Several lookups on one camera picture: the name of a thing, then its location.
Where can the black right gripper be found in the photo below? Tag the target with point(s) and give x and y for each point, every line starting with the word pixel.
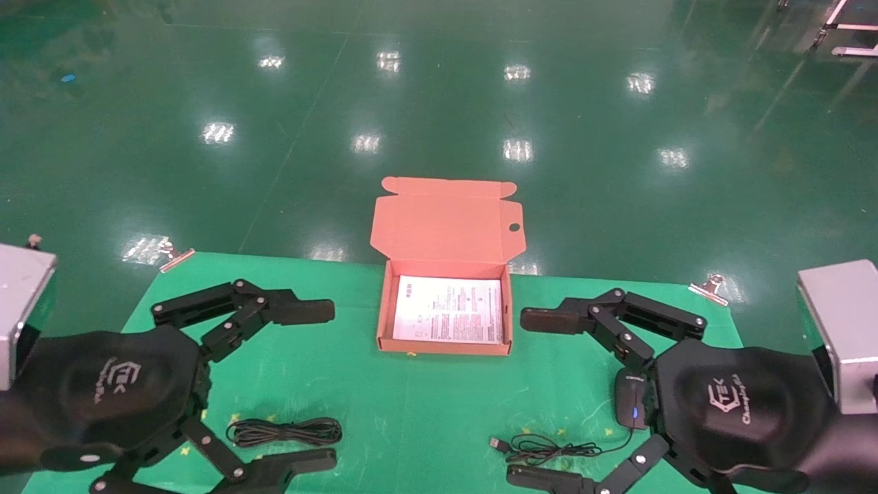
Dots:
pixel 741 405

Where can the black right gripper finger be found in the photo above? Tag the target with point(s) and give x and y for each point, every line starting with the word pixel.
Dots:
pixel 549 484

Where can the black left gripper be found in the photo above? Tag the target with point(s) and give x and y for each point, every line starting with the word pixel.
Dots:
pixel 116 384

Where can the open orange cardboard box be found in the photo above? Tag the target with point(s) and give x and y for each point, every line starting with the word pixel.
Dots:
pixel 446 226

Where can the white printed instruction sheet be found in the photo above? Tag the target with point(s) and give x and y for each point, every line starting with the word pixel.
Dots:
pixel 446 309

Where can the green table mat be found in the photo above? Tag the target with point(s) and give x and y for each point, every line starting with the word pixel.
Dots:
pixel 411 412

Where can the metal binder clip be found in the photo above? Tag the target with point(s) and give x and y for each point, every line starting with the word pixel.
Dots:
pixel 177 259
pixel 710 288

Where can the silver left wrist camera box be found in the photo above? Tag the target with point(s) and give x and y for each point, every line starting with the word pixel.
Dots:
pixel 20 302

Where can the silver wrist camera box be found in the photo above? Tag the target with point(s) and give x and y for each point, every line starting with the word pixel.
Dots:
pixel 844 329
pixel 20 302

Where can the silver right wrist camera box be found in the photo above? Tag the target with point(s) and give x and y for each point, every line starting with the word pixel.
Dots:
pixel 844 329

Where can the white metal frame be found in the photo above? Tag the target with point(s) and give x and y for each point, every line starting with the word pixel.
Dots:
pixel 847 27

